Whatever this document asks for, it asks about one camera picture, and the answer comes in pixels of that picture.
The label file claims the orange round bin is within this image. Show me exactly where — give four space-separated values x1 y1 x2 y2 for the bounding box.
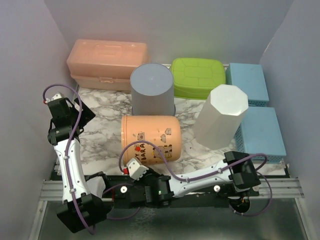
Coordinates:
121 115 182 165

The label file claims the blue-grey round bin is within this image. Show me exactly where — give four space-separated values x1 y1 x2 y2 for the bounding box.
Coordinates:
130 63 176 116

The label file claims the white faceted bin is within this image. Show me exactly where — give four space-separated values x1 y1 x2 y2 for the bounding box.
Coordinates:
193 84 249 150

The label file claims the green plastic tray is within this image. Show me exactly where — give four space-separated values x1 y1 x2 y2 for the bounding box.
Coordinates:
169 57 226 100

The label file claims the small blue perforated basket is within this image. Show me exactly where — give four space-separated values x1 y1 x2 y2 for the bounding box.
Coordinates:
234 106 287 164

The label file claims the large blue perforated basket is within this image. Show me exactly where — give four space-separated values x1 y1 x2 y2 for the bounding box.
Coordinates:
225 63 269 107

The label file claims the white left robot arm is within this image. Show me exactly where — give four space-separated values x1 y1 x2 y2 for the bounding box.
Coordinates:
47 93 111 234

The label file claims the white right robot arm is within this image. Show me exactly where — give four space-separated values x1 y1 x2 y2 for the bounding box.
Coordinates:
113 151 261 212

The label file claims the orange plastic toolbox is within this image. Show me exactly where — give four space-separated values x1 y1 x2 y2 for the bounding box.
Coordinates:
66 39 150 92

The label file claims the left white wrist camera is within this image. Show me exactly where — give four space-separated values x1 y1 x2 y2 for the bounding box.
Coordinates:
43 92 64 105

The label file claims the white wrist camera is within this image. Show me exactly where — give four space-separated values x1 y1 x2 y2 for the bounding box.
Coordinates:
123 158 149 181
43 92 64 105

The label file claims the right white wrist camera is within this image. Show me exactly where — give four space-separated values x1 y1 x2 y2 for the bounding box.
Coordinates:
123 158 149 181

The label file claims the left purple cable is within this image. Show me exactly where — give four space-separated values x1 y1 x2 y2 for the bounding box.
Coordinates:
41 83 143 236

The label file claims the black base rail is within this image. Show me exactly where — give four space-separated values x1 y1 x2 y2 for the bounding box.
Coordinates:
82 175 261 209

